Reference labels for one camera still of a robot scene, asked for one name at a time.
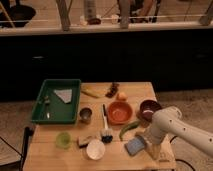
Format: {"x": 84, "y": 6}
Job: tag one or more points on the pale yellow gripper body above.
{"x": 152, "y": 147}

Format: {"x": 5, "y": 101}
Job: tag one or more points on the blue sponge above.
{"x": 134, "y": 146}

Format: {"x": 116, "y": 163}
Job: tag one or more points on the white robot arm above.
{"x": 168, "y": 120}

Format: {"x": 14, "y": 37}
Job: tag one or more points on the small metal cup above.
{"x": 85, "y": 115}

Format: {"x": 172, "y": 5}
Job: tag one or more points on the brown block sponge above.
{"x": 83, "y": 141}

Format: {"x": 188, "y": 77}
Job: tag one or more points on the green plastic cup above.
{"x": 63, "y": 140}

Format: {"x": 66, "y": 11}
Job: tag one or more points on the green chili pepper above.
{"x": 128, "y": 127}

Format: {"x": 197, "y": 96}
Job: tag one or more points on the dark maroon bowl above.
{"x": 148, "y": 107}

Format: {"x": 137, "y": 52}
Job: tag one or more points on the orange bowl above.
{"x": 119, "y": 112}

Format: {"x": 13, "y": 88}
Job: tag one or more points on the small orange fruit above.
{"x": 121, "y": 96}

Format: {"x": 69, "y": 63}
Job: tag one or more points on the dark red toy food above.
{"x": 112, "y": 90}

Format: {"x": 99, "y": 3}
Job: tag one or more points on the yellow banana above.
{"x": 90, "y": 93}

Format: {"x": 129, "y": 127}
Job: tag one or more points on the grey folded cloth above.
{"x": 65, "y": 95}

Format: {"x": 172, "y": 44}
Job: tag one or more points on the green plastic tray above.
{"x": 60, "y": 113}

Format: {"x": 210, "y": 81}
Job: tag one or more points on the metal spoon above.
{"x": 47, "y": 103}

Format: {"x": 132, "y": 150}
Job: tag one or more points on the black clamp stand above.
{"x": 23, "y": 153}

